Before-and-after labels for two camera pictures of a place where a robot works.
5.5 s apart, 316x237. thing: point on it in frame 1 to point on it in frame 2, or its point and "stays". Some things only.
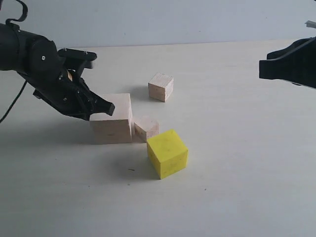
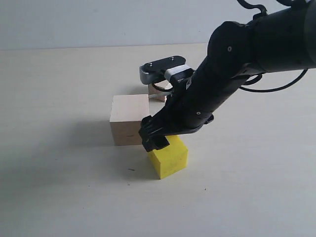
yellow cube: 168,153 stays
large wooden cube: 106,129 to 127,113
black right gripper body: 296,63 to 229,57
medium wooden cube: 161,87 stays
